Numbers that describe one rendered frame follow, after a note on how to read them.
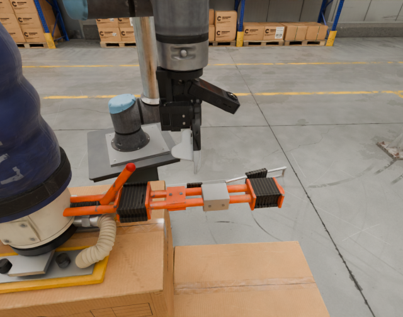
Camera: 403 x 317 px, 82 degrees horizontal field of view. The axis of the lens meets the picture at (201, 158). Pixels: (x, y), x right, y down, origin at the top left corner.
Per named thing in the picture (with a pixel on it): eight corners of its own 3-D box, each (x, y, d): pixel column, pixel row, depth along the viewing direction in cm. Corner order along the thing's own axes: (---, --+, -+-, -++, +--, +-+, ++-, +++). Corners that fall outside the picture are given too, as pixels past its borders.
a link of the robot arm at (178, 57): (206, 33, 44) (211, 44, 36) (205, 60, 47) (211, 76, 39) (157, 34, 43) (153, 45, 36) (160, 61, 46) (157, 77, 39)
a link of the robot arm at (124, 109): (113, 122, 140) (106, 94, 129) (142, 117, 144) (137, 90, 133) (113, 135, 128) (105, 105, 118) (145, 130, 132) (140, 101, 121)
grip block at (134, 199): (117, 224, 60) (112, 209, 56) (123, 197, 67) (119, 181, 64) (150, 222, 60) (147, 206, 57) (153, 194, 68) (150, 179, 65)
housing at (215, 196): (203, 212, 63) (203, 201, 60) (200, 194, 68) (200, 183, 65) (228, 211, 63) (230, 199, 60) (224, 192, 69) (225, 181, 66)
